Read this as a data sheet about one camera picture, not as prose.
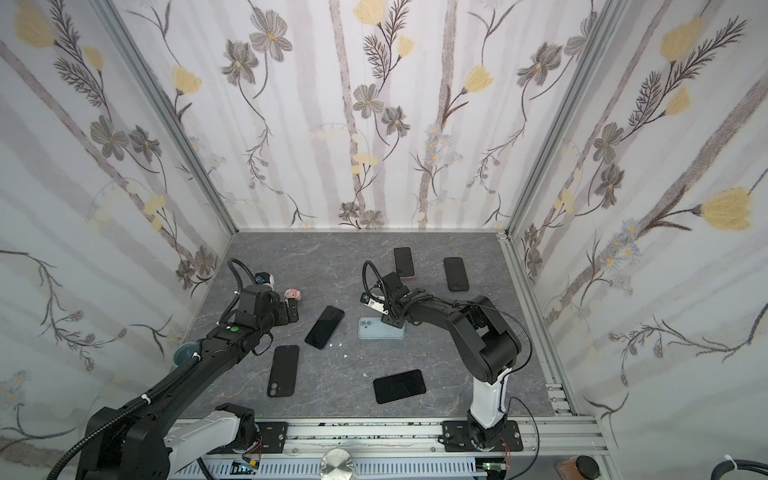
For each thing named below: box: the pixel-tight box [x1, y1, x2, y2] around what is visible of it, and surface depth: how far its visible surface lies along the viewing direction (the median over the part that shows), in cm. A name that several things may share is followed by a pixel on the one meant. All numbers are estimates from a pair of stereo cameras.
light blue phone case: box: [358, 317, 405, 340], surface depth 94 cm
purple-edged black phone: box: [394, 247, 415, 277], surface depth 115 cm
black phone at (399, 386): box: [373, 369, 427, 404], surface depth 84 cm
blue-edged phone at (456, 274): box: [443, 257, 469, 292], surface depth 110 cm
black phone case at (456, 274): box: [443, 257, 469, 292], surface depth 110 cm
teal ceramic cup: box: [173, 342, 199, 365], surface depth 84 cm
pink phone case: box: [393, 246, 416, 279], surface depth 115 cm
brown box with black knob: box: [556, 455, 601, 480], surface depth 64 cm
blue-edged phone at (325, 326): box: [304, 305, 346, 349], surface depth 97 cm
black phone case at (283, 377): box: [267, 345, 300, 398], surface depth 86 cm
